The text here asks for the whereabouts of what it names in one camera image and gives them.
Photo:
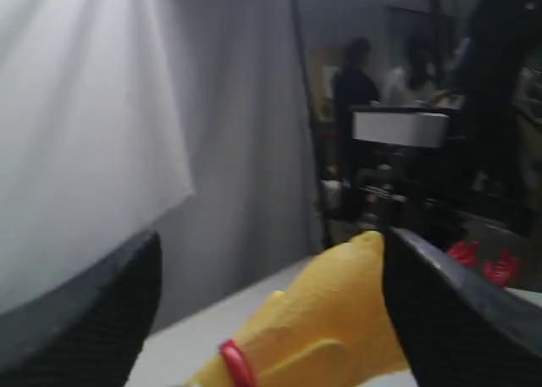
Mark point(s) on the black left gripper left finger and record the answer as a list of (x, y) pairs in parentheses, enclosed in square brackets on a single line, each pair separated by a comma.
[(90, 330)]

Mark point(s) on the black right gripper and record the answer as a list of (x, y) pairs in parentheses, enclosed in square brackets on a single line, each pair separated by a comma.
[(408, 188)]

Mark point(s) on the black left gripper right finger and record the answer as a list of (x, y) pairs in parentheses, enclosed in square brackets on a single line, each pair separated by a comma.
[(454, 327)]

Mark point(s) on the yellow rubber chicken toy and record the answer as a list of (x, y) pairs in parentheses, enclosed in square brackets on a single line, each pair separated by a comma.
[(329, 328)]

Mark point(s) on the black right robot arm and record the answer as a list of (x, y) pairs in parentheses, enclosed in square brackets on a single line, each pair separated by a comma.
[(456, 156)]

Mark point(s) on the person in white top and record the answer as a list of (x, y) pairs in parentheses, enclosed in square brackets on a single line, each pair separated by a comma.
[(413, 82)]

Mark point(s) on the black vertical stand pole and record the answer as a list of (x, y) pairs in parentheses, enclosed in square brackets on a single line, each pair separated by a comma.
[(312, 124)]

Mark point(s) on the grey backdrop cloth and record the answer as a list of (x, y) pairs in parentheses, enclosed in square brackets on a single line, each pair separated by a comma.
[(184, 116)]

